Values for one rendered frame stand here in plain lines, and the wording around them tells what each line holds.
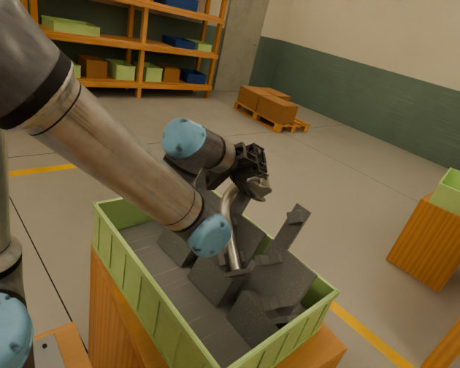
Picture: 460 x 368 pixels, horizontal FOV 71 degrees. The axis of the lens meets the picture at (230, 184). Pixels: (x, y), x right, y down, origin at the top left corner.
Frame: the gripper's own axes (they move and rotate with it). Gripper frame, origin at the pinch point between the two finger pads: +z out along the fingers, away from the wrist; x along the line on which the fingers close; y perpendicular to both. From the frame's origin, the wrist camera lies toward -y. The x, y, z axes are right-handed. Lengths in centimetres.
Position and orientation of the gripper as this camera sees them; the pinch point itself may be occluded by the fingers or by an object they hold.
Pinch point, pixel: (258, 177)
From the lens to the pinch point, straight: 87.7
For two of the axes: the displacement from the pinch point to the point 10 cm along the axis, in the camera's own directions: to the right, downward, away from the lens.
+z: 5.5, 1.9, 8.1
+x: -1.3, -9.4, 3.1
